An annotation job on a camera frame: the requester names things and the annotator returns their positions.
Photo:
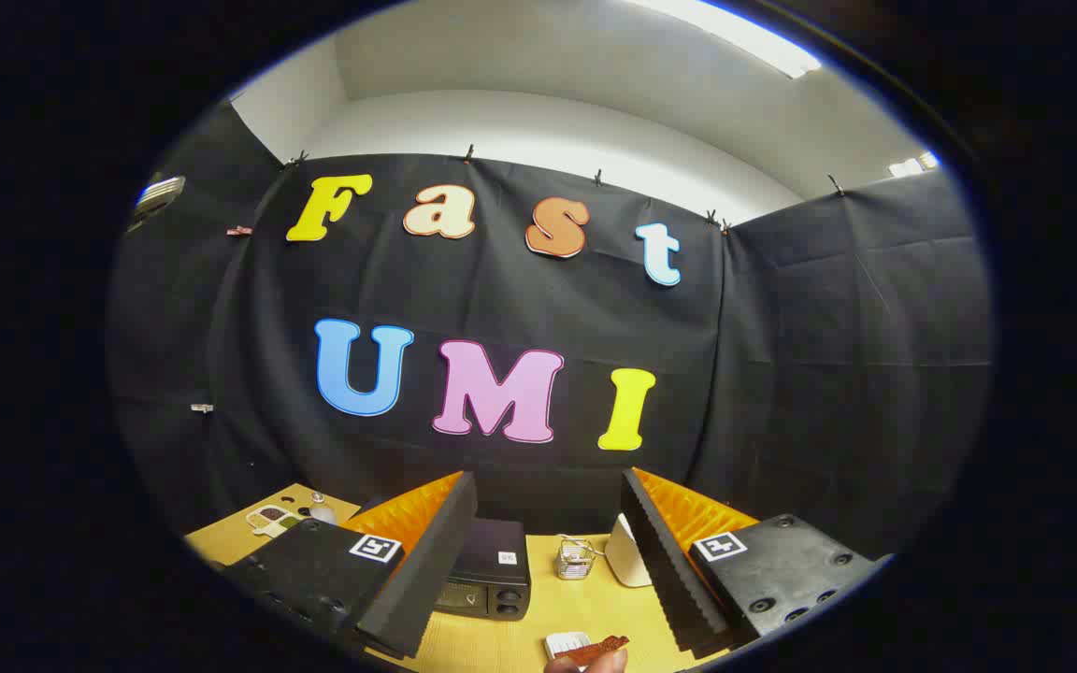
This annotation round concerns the long ceiling light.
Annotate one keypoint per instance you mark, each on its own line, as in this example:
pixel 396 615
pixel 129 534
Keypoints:
pixel 744 37

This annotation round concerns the black toaster oven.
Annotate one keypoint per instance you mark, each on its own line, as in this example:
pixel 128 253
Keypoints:
pixel 492 551

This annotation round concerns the white bread toaster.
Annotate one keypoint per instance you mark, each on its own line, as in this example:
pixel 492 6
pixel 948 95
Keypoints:
pixel 625 556

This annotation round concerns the reddish dried meat slice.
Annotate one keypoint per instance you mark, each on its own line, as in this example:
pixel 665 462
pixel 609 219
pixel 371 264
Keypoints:
pixel 599 647

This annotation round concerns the white divided condiment tray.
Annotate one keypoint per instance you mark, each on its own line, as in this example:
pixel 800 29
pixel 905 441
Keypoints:
pixel 267 514

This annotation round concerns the grey ribbed wall fixture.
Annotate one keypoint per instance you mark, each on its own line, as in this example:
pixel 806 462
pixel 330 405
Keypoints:
pixel 160 193

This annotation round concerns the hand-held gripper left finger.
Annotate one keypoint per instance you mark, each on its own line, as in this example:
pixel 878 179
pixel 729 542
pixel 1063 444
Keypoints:
pixel 426 570

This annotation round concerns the small white rectangular dish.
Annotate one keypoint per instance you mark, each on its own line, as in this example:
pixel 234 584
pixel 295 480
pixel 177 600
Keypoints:
pixel 562 643

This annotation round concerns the small glass shaker bottle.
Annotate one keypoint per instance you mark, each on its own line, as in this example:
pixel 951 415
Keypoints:
pixel 322 510

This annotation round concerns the small bright ceiling light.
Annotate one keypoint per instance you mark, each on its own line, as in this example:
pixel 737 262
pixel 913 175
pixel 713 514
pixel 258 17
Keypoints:
pixel 912 166

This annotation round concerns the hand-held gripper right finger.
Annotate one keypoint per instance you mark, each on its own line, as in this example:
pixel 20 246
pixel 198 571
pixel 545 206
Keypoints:
pixel 665 570

